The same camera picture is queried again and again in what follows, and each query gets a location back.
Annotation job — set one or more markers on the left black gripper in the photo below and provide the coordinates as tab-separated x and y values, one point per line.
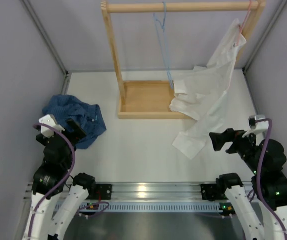
80	134

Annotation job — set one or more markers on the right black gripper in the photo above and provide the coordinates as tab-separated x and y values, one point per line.
229	135

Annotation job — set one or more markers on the blue checked shirt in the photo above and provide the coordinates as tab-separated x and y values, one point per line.
89	117

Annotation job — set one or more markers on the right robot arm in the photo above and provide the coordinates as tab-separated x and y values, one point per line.
266	161

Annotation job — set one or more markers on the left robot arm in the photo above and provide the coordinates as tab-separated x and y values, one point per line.
44	222

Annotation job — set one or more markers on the white shirt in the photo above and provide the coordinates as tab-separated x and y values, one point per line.
203	93

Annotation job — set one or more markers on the wooden clothes rack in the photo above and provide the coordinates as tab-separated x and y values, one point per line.
150	99

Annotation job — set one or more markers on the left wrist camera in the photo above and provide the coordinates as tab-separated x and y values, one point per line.
50	121

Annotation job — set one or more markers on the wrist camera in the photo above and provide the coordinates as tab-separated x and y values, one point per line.
50	121
258	124

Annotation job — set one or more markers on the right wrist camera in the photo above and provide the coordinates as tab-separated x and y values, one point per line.
258	124

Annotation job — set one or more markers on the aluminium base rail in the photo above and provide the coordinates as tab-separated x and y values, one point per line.
154	192

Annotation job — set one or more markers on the grey slotted cable duct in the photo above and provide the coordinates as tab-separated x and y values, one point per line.
152	207

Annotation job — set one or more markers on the left aluminium frame post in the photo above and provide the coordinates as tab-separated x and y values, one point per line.
28	6

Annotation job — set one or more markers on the aluminium frame post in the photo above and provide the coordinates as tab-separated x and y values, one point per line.
270	20
28	6

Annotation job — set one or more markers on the blue wire hanger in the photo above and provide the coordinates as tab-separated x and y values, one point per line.
160	26

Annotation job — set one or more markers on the pink wire hanger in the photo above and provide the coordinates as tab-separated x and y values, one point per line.
243	22

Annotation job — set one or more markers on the right aluminium frame post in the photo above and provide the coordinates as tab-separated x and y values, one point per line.
270	20

